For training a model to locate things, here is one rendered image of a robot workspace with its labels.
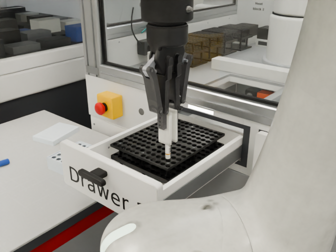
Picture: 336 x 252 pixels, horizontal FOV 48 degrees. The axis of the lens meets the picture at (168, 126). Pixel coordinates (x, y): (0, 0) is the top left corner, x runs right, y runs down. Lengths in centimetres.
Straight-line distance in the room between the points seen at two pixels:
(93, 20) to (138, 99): 28
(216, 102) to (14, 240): 56
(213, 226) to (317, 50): 21
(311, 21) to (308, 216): 20
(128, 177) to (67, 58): 101
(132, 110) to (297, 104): 85
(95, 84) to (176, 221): 89
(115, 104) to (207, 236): 80
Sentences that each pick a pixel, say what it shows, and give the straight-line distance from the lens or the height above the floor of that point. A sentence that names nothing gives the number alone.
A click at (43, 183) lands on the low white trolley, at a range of 105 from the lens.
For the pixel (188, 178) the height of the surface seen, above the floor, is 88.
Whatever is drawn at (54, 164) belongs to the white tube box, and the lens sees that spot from 108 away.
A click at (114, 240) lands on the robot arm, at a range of 42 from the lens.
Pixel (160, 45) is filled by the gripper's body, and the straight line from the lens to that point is 67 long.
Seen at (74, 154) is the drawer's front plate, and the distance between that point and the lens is 84.
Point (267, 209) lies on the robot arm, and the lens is 44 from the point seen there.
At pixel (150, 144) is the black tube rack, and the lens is 88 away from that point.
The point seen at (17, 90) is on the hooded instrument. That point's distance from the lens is 156.
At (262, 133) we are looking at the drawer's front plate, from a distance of 90.
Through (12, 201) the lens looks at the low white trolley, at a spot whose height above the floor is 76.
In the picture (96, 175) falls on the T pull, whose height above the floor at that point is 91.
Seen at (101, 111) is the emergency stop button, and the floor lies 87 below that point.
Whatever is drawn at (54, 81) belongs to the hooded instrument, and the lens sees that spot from 164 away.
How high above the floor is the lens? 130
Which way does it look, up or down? 24 degrees down
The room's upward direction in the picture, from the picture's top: straight up
